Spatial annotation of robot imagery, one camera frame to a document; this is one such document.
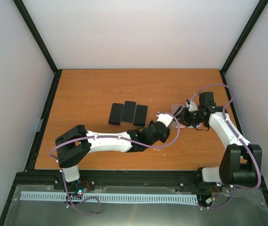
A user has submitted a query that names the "clear magsafe phone case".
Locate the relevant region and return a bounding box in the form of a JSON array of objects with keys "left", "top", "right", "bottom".
[{"left": 171, "top": 105, "right": 186, "bottom": 128}]

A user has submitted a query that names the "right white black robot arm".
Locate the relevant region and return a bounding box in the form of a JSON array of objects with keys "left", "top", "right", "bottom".
[{"left": 175, "top": 92, "right": 262, "bottom": 189}]

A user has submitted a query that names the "black phone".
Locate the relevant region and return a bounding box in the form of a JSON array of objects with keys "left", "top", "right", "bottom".
[{"left": 121, "top": 101, "right": 136, "bottom": 123}]

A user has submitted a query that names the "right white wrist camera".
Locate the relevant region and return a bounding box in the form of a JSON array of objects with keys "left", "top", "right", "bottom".
[{"left": 186, "top": 99, "right": 198, "bottom": 112}]

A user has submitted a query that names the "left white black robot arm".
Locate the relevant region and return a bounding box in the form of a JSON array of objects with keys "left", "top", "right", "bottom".
[{"left": 55, "top": 119, "right": 171, "bottom": 190}]

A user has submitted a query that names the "right black frame post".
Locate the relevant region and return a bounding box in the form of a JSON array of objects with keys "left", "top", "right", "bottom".
[{"left": 220, "top": 0, "right": 268, "bottom": 76}]

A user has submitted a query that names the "left black frame post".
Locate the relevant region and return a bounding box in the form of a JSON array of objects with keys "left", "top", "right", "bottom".
[{"left": 13, "top": 0, "right": 60, "bottom": 74}]

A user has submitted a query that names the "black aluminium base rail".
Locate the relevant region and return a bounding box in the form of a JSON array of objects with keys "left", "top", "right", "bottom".
[{"left": 16, "top": 170, "right": 265, "bottom": 195}]

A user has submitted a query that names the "phone with maroon edge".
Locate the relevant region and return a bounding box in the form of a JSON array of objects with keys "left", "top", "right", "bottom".
[{"left": 108, "top": 103, "right": 124, "bottom": 125}]

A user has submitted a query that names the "black frame post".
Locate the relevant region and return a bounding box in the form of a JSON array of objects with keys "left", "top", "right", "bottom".
[
  {"left": 220, "top": 0, "right": 268, "bottom": 76},
  {"left": 13, "top": 0, "right": 60, "bottom": 74}
]

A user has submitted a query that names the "light blue slotted cable duct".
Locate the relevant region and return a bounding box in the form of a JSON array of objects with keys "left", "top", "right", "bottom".
[{"left": 19, "top": 191, "right": 198, "bottom": 205}]

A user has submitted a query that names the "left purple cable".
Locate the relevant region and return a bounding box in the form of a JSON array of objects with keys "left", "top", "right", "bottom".
[{"left": 49, "top": 110, "right": 181, "bottom": 216}]

